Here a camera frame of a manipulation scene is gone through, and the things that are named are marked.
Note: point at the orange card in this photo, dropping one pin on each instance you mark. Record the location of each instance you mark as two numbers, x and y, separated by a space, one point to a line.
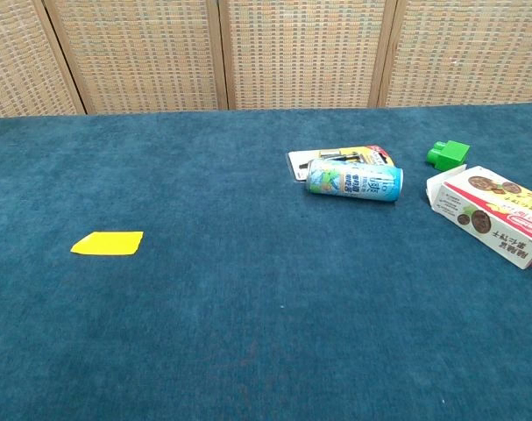
110 243

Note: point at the razor blister pack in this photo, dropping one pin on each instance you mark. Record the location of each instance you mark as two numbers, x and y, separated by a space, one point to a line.
298 164

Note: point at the light blue drink can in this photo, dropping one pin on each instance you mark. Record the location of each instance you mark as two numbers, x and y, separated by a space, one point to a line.
353 182

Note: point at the blue carpet table cover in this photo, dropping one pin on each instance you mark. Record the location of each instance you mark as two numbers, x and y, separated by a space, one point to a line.
230 307

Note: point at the woven folding screen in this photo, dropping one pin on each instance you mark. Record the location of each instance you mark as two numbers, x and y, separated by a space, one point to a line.
300 52

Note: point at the green toy building block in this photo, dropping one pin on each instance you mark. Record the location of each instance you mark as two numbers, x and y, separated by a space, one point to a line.
451 154

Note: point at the white red cookie box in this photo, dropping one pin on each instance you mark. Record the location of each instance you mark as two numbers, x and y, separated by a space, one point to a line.
489 210

